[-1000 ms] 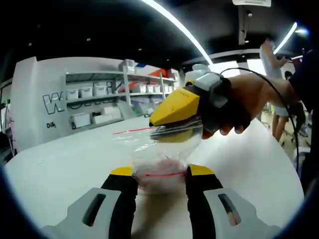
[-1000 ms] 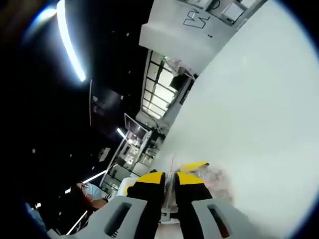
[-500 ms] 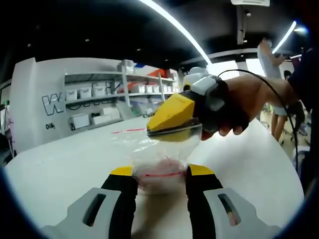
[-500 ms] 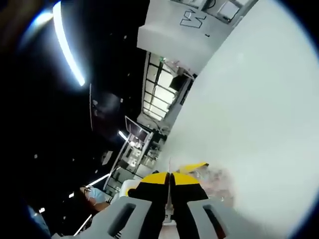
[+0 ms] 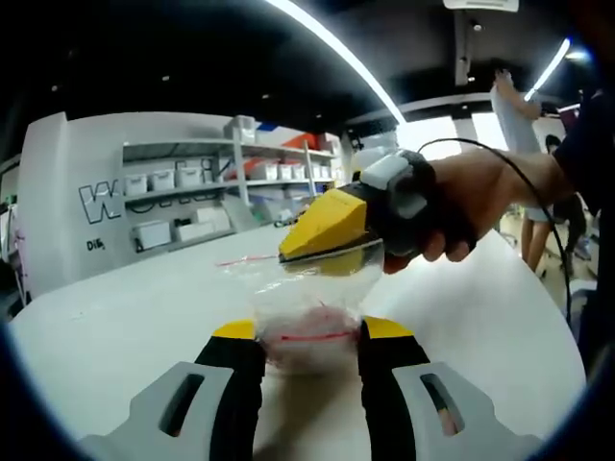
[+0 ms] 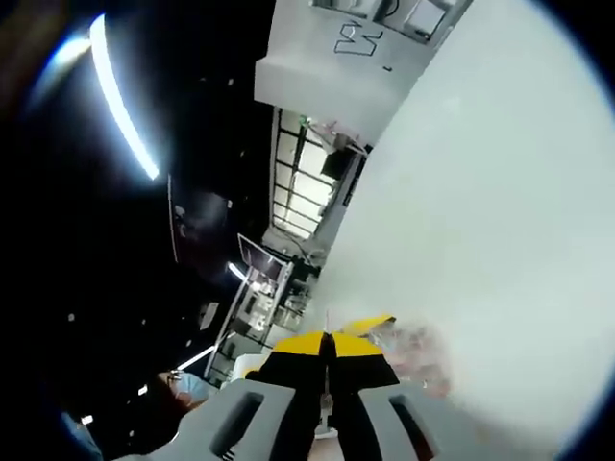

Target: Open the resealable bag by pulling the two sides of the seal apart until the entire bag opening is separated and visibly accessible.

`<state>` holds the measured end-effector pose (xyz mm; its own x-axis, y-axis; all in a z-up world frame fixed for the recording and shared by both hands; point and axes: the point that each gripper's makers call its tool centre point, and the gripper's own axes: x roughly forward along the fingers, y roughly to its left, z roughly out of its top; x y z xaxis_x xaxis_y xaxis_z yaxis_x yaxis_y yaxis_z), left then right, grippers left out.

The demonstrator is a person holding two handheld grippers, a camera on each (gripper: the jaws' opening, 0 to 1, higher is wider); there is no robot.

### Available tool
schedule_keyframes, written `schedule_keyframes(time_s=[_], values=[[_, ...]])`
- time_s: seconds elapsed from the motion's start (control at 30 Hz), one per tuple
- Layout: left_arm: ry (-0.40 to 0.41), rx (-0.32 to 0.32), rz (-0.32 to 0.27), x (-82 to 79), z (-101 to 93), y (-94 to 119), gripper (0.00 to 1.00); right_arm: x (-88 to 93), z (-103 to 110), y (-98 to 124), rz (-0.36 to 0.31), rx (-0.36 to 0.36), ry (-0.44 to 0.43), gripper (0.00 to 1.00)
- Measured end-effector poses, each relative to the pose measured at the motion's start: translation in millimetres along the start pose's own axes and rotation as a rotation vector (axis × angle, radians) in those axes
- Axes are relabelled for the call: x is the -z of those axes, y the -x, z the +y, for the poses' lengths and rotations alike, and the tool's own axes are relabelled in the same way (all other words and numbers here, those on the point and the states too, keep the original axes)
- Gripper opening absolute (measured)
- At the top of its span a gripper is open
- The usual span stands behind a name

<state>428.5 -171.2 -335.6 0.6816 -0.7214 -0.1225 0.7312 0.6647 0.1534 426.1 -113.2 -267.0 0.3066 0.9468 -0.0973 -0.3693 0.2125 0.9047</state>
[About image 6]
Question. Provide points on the clear resealable bag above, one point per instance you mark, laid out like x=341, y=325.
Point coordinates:
x=413, y=350

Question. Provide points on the grey metal shelf unit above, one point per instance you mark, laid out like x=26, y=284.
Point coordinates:
x=379, y=7

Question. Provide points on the white box with markings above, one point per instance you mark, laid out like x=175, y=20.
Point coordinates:
x=312, y=72

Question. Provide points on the long ceiling light strip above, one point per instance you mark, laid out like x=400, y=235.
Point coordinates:
x=113, y=101

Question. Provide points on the person's head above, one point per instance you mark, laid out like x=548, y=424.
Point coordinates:
x=189, y=389

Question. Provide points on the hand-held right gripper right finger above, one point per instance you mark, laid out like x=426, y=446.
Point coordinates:
x=365, y=384

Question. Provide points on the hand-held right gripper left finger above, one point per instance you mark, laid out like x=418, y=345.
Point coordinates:
x=269, y=413

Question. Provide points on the dark monitor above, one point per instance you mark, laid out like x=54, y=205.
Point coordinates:
x=332, y=165

